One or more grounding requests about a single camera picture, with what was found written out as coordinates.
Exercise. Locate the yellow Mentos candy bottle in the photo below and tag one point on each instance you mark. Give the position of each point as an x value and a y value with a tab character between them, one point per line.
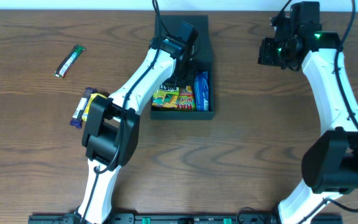
87	108

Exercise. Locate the dark green gift box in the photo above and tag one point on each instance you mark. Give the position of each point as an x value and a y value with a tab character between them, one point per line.
201	52

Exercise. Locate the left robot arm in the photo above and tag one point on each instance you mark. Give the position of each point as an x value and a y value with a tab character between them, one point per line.
112	128

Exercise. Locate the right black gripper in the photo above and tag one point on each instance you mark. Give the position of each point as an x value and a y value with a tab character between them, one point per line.
266	51

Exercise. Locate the blue cookie wrapper pack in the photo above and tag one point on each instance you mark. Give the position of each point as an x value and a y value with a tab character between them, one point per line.
201	91

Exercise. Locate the green Pretz snack box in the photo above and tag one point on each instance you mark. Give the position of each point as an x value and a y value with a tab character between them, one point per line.
166	96

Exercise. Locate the purple white candy bar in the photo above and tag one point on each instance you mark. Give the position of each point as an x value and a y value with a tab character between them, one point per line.
76	119

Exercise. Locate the green black candy bar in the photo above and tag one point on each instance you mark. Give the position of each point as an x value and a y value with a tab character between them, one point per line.
69	60

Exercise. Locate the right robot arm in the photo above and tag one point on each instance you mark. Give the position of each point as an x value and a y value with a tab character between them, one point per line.
329	168

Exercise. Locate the Haribo sour worms bag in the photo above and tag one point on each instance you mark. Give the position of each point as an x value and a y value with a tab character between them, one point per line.
186	99

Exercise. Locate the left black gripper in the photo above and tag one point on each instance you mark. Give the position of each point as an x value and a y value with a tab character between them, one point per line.
184	66

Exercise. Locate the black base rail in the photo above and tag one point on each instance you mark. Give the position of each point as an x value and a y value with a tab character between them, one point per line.
129	218

